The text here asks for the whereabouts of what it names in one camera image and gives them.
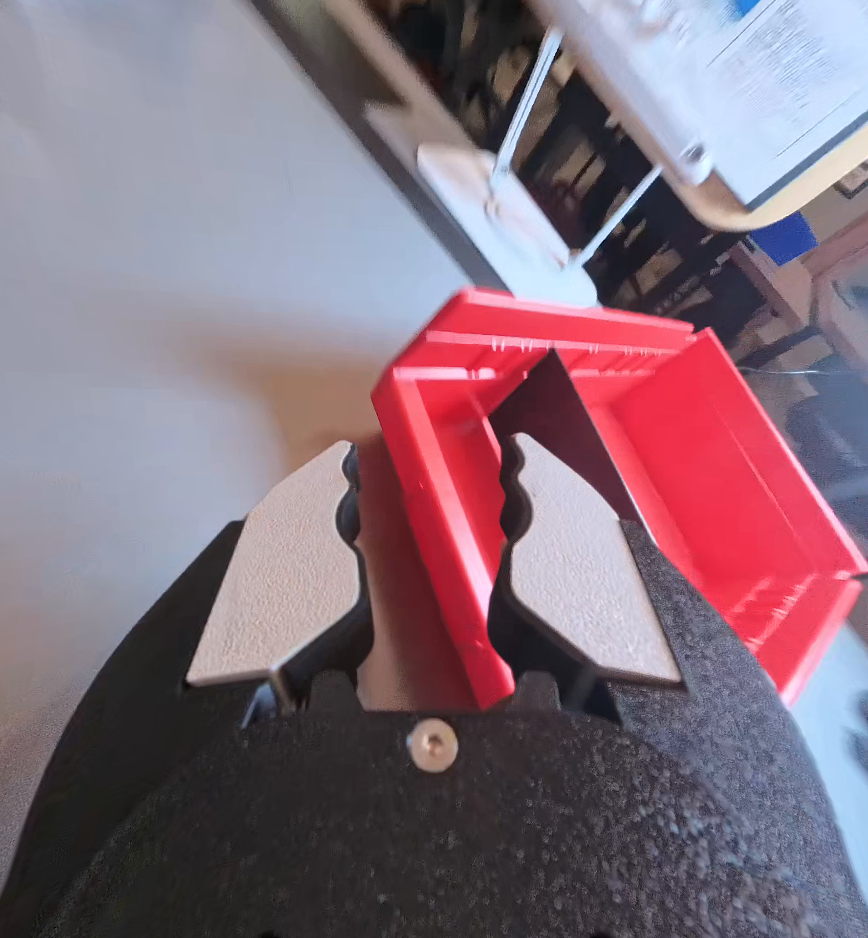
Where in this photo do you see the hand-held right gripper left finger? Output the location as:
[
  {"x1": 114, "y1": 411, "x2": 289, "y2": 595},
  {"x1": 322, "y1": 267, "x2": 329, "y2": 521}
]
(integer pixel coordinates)
[{"x1": 185, "y1": 439, "x2": 372, "y2": 690}]

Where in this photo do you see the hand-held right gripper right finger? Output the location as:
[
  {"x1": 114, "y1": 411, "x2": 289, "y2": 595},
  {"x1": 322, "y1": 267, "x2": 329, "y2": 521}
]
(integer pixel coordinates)
[{"x1": 494, "y1": 431, "x2": 684, "y2": 687}]

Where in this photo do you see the red plastic bin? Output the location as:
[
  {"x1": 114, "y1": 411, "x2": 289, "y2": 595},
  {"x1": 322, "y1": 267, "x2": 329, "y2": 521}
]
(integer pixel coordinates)
[{"x1": 370, "y1": 286, "x2": 868, "y2": 713}]

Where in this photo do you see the wooden side table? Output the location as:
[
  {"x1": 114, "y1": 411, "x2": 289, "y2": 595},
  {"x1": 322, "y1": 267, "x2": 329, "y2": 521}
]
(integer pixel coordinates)
[{"x1": 727, "y1": 213, "x2": 868, "y2": 382}]

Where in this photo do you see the blue box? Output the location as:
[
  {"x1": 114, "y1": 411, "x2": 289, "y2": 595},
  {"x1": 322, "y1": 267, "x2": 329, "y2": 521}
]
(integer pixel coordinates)
[{"x1": 748, "y1": 211, "x2": 821, "y2": 266}]

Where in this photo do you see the instruction sheet on stand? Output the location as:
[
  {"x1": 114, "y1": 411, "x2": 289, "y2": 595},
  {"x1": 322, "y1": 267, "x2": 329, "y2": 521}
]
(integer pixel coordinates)
[{"x1": 416, "y1": 0, "x2": 868, "y2": 310}]

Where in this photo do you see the printed instruction sheet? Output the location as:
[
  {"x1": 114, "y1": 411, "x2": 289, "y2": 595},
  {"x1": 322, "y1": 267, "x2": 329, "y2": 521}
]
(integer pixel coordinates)
[{"x1": 610, "y1": 0, "x2": 868, "y2": 210}]

